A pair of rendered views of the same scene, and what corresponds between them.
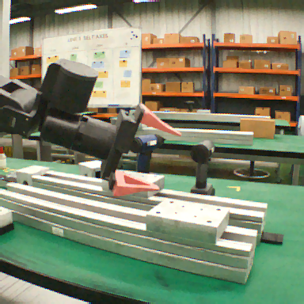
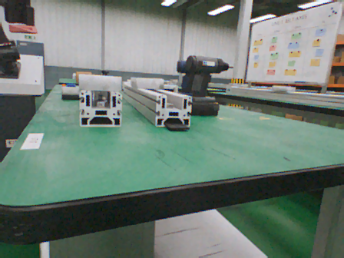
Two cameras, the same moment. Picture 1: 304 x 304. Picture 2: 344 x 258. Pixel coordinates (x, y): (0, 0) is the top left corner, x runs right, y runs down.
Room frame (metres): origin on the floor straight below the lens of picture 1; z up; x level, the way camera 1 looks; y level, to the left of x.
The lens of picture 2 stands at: (0.29, -0.77, 0.91)
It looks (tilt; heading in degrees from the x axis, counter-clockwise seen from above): 11 degrees down; 44
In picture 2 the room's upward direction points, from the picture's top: 4 degrees clockwise
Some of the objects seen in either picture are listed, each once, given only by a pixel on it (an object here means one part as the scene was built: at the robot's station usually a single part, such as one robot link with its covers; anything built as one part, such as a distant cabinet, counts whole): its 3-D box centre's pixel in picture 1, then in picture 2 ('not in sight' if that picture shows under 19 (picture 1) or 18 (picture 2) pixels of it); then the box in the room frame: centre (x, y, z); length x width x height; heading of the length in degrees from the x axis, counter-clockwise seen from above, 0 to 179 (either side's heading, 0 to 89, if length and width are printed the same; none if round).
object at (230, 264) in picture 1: (97, 223); (99, 96); (0.77, 0.12, 0.82); 0.80 x 0.10 x 0.09; 62
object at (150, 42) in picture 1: (167, 77); not in sight; (11.06, -0.85, 1.58); 2.83 x 0.98 x 3.15; 69
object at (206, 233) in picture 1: (188, 225); (100, 87); (0.66, -0.10, 0.87); 0.16 x 0.11 x 0.07; 62
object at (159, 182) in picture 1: (133, 187); (146, 86); (0.94, 0.03, 0.87); 0.16 x 0.11 x 0.07; 62
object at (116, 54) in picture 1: (89, 104); (280, 81); (4.19, 0.71, 0.97); 1.50 x 0.50 x 1.95; 69
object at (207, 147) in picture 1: (203, 172); (209, 86); (1.06, -0.21, 0.89); 0.20 x 0.08 x 0.22; 158
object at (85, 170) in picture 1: (92, 176); (167, 93); (1.23, 0.20, 0.83); 0.11 x 0.10 x 0.10; 131
